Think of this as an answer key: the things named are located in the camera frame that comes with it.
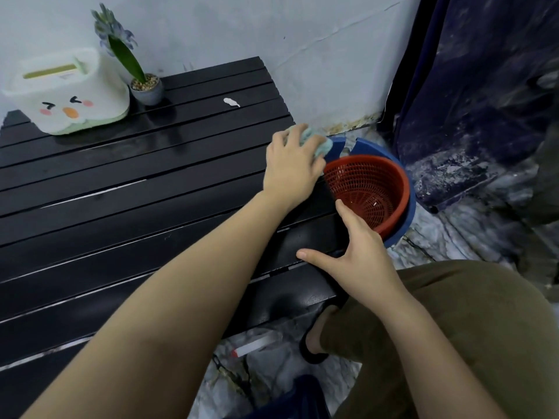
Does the black slipper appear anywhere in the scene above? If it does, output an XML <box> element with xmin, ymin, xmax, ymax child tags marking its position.
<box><xmin>299</xmin><ymin>303</ymin><xmax>346</xmax><ymax>365</ymax></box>

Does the person's left forearm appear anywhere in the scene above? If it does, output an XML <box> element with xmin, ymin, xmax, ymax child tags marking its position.
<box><xmin>21</xmin><ymin>192</ymin><xmax>298</xmax><ymax>419</ymax></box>

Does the person's left hand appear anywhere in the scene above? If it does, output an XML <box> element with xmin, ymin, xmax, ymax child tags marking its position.
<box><xmin>261</xmin><ymin>123</ymin><xmax>328</xmax><ymax>213</ymax></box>

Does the blue plastic basin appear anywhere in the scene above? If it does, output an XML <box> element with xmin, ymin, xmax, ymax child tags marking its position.
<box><xmin>325</xmin><ymin>135</ymin><xmax>417</xmax><ymax>249</ymax></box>

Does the small grey plant pot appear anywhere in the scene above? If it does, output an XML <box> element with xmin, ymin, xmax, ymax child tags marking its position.
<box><xmin>130</xmin><ymin>73</ymin><xmax>166</xmax><ymax>107</ymax></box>

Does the white tube with red tip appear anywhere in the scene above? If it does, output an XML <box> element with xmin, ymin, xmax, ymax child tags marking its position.
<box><xmin>231</xmin><ymin>333</ymin><xmax>281</xmax><ymax>358</ymax></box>

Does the dark blue cloth item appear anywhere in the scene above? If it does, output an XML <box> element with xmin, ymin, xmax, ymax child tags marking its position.
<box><xmin>244</xmin><ymin>374</ymin><xmax>333</xmax><ymax>419</ymax></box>

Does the person's right hand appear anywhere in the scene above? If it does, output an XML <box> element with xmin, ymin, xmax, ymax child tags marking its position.
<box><xmin>296</xmin><ymin>199</ymin><xmax>410</xmax><ymax>321</ymax></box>

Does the red plastic mesh basket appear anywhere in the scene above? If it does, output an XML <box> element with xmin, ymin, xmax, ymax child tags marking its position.
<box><xmin>323</xmin><ymin>155</ymin><xmax>411</xmax><ymax>241</ymax></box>

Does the white tissue box with face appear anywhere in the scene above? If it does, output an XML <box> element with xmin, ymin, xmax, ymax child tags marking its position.
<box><xmin>2</xmin><ymin>48</ymin><xmax>131</xmax><ymax>136</ymax></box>

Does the person's right forearm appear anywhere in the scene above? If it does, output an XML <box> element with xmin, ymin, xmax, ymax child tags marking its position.
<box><xmin>371</xmin><ymin>289</ymin><xmax>509</xmax><ymax>419</ymax></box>

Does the purple hyacinth plant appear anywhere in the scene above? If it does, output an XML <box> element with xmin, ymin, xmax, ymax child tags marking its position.
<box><xmin>91</xmin><ymin>3</ymin><xmax>148</xmax><ymax>84</ymax></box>

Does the dark blue curtain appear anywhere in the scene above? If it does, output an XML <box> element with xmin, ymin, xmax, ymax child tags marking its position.
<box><xmin>383</xmin><ymin>0</ymin><xmax>559</xmax><ymax>214</ymax></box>

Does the light blue cleaning cloth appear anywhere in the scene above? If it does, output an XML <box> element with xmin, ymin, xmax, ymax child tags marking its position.
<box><xmin>300</xmin><ymin>126</ymin><xmax>333</xmax><ymax>160</ymax></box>

